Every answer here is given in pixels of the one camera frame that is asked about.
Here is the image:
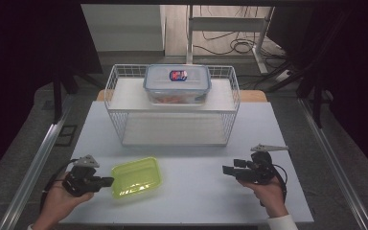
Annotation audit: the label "white wire shelf rack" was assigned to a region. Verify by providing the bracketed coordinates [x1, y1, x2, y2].
[103, 63, 242, 149]

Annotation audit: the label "black floor cables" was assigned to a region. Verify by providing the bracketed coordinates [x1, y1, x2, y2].
[193, 5, 286, 60]

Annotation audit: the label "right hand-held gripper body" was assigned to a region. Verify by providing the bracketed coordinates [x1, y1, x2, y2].
[243, 143, 289, 186]

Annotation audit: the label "hand-held gripper cable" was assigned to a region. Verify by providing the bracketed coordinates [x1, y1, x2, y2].
[260, 163, 288, 208]
[39, 158, 79, 214]

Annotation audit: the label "white cabinet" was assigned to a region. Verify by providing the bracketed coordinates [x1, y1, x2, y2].
[80, 3, 168, 54]

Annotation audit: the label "wooden table board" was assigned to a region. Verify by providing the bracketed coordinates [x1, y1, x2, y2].
[95, 88, 268, 104]

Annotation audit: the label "black floor socket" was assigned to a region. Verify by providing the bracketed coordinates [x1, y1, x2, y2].
[55, 124, 79, 148]

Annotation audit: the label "person's left hand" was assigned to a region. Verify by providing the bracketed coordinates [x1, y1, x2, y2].
[33, 172, 95, 230]

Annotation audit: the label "left hand-held gripper cable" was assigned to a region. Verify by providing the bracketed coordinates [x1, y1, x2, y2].
[39, 158, 79, 214]

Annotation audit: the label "right hand-held gripper cable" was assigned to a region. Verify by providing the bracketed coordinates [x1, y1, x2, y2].
[260, 163, 288, 208]

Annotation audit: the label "black metal stand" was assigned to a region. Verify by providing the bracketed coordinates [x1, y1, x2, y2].
[52, 61, 107, 127]
[264, 9, 354, 129]

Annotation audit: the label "aluminium rail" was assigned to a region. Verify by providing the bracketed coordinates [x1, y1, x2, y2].
[298, 97, 368, 230]
[0, 95, 75, 230]

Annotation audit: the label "green plastic container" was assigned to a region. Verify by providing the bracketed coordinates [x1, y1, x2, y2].
[110, 156, 163, 200]

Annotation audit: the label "white power strip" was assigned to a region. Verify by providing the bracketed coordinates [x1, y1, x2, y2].
[274, 69, 294, 83]

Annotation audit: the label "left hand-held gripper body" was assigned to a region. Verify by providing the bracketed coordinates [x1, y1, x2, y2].
[61, 154, 101, 197]

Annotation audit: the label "person's right hand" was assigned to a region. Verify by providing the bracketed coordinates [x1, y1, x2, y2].
[237, 178, 288, 219]

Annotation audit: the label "clear lidded plastic container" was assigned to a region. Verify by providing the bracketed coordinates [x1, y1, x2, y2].
[142, 63, 213, 106]

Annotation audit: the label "white metal desk frame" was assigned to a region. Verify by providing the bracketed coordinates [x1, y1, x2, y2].
[185, 4, 276, 77]

